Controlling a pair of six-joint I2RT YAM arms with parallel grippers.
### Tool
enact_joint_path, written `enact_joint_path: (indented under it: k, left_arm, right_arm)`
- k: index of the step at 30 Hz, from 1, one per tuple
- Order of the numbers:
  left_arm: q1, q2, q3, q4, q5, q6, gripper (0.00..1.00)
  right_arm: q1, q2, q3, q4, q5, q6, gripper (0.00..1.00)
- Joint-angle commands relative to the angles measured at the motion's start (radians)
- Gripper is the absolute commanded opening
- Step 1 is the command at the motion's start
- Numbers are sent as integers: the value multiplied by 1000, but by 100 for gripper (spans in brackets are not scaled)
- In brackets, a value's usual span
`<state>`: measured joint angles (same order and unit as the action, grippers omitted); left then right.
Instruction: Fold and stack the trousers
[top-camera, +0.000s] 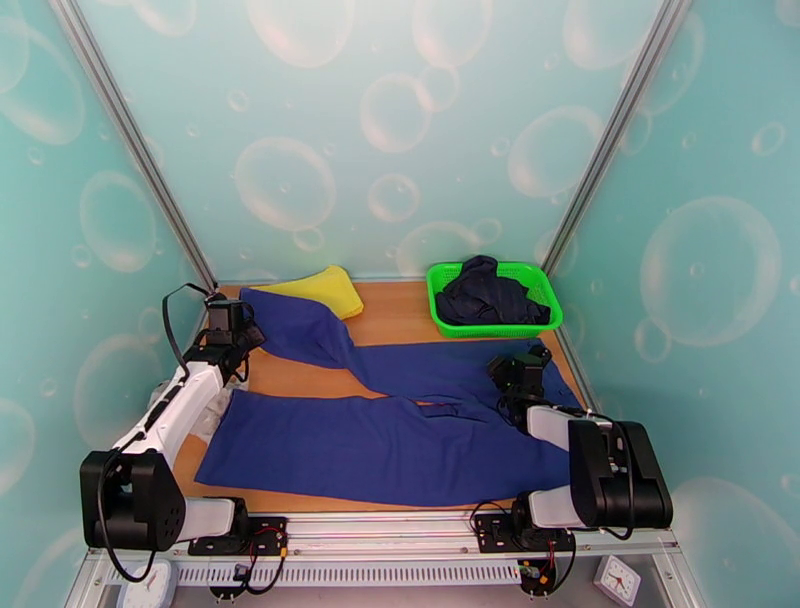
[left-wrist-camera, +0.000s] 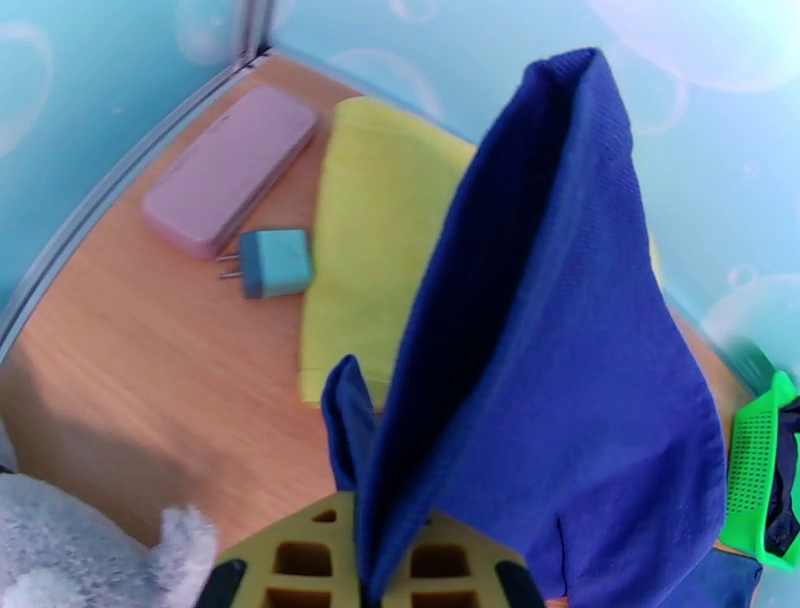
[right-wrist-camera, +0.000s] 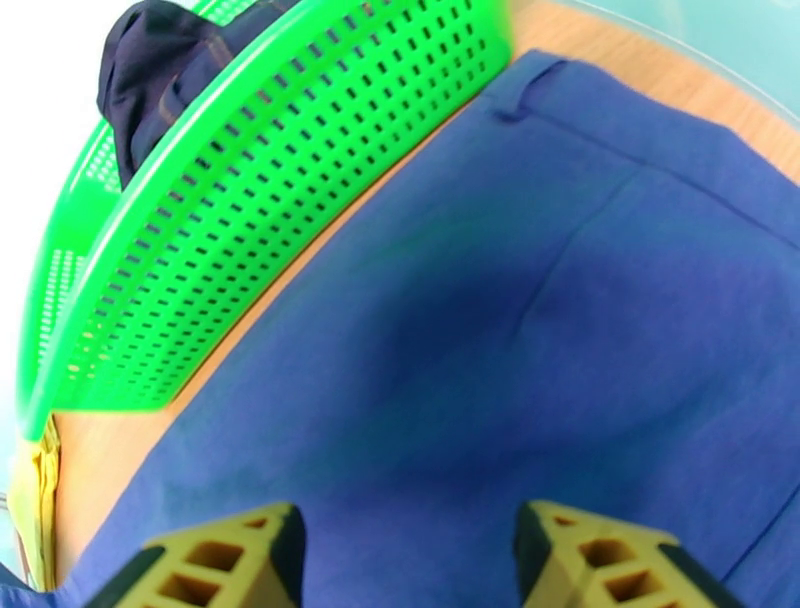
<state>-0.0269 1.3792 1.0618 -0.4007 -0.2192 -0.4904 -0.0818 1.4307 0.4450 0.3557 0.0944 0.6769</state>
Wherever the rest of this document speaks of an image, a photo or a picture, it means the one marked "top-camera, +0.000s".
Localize white rounded clock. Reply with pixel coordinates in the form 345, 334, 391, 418
118, 559, 179, 608

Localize green plastic basket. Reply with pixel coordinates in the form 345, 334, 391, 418
426, 262, 564, 340

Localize red black power wires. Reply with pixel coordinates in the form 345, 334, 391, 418
234, 527, 290, 596
517, 540, 576, 595

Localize white square clock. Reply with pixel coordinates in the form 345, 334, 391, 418
592, 554, 642, 608

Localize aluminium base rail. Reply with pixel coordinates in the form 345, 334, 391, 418
87, 507, 683, 558

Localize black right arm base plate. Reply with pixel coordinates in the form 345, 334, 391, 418
472, 512, 576, 554

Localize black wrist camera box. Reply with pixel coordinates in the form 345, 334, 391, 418
207, 299, 244, 333
487, 353, 523, 386

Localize white slotted cable duct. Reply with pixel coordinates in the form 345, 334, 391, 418
102, 560, 526, 588

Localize yellow folded cloth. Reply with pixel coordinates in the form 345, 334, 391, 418
249, 265, 366, 321

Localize grey table edge strip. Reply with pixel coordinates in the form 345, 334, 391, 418
557, 324, 595, 411

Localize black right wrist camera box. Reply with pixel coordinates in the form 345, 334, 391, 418
487, 353, 523, 386

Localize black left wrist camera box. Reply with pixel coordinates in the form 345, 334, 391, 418
207, 299, 244, 333

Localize blue trousers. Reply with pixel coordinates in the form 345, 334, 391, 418
194, 286, 583, 509

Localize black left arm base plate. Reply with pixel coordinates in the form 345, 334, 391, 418
188, 515, 290, 558

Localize dark navy trousers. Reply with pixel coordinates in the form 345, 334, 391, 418
435, 254, 553, 326

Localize grey plush toy dog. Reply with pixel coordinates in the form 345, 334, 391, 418
148, 382, 223, 442

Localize aluminium frame post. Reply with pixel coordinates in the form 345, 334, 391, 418
49, 0, 218, 292
536, 0, 692, 289

